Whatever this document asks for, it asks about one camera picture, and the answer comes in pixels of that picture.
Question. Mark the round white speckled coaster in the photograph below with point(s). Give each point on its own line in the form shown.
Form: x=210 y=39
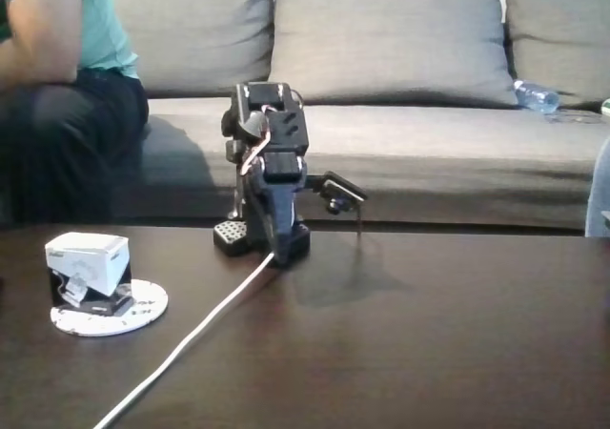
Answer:
x=143 y=307

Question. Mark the black webcam on gripper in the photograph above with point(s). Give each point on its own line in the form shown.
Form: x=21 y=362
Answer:
x=340 y=191

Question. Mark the person's leg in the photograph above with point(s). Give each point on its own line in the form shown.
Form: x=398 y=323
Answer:
x=599 y=195

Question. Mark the clear plastic water bottle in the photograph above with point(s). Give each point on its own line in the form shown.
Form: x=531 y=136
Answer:
x=536 y=95

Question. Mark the grey fabric sofa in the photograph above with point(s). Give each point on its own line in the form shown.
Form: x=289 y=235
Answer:
x=429 y=162

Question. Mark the person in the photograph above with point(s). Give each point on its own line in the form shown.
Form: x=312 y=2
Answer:
x=71 y=138

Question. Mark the grey sofa back cushion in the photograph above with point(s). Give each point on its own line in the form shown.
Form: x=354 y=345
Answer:
x=391 y=43
x=200 y=28
x=557 y=28

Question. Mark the white and black servo box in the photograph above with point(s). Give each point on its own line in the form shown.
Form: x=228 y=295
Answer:
x=90 y=267

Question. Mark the metal table clamp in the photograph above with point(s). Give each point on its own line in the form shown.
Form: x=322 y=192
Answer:
x=237 y=202

